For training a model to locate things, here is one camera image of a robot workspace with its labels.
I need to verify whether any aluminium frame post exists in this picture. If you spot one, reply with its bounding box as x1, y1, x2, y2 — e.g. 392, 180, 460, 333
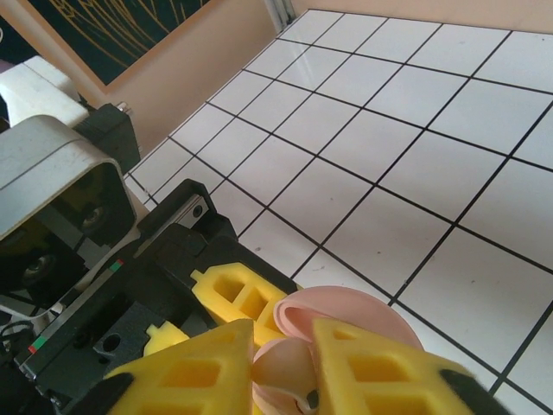
264, 0, 300, 30

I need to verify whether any pink earbud charging case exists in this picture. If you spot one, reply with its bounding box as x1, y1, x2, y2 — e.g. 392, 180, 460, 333
251, 284, 423, 415

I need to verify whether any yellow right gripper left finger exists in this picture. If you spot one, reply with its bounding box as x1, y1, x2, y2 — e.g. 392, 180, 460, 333
90, 320, 256, 415

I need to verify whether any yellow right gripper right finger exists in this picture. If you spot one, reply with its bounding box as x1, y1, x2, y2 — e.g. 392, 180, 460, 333
311, 317, 513, 415

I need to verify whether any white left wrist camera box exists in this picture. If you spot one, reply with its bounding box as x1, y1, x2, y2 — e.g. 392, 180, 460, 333
0, 55, 140, 319

